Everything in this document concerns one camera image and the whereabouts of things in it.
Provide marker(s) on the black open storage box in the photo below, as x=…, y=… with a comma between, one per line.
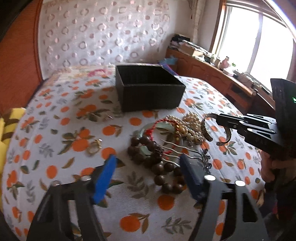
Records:
x=147, y=87

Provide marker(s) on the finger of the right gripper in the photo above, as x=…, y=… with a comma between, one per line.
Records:
x=248, y=121
x=261, y=137

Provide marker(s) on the window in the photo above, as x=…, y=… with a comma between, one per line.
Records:
x=258, y=37

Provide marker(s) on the wooden wardrobe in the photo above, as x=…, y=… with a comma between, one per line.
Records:
x=20, y=65

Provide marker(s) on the dark blue blanket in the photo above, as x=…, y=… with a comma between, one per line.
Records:
x=169, y=69

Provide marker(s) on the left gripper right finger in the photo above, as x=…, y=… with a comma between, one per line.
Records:
x=228, y=210

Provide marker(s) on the right hand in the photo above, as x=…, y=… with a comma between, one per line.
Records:
x=268, y=165

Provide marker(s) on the cardboard box on cabinet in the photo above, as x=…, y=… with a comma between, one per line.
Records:
x=191, y=51

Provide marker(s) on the yellow brown striped blanket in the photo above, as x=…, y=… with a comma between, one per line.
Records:
x=9, y=122

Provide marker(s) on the floral quilt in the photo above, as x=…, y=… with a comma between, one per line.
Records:
x=81, y=72

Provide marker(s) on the wooden side cabinet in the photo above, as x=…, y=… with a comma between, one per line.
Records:
x=243, y=98

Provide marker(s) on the orange print white bedsheet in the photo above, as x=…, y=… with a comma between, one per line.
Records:
x=72, y=127

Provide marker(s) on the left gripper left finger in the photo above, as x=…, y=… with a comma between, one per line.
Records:
x=52, y=218

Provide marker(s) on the pink ceramic figurine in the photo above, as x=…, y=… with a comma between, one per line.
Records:
x=224, y=63

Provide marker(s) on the circle pattern sheer curtain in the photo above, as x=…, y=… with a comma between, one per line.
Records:
x=83, y=33

